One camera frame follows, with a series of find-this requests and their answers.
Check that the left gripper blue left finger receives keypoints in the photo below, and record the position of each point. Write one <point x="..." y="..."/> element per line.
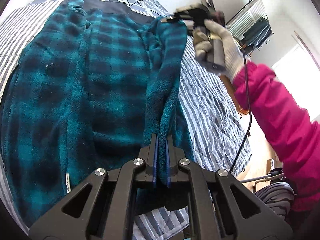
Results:
<point x="151" y="162"/>

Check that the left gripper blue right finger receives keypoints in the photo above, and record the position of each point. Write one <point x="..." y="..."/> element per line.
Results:
<point x="171" y="161"/>

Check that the teal plaid fleece jacket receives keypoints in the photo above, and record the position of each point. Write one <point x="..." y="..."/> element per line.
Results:
<point x="89" y="91"/>

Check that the right forearm pink sleeve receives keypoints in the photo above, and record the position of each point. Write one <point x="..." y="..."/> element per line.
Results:
<point x="287" y="128"/>

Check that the dark green hanging clothes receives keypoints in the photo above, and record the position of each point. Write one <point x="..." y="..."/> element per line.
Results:
<point x="256" y="35"/>

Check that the right hand white glove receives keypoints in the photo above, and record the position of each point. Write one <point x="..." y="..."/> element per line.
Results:
<point x="235" y="60"/>

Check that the striped hanging cloth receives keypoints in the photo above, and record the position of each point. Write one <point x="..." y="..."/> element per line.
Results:
<point x="246" y="18"/>

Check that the striped blue white quilt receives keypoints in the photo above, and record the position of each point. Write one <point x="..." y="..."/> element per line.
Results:
<point x="213" y="122"/>

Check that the window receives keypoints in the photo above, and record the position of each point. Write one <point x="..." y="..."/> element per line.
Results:
<point x="298" y="70"/>

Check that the striped trouser legs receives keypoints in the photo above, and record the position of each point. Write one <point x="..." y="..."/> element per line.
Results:
<point x="278" y="197"/>

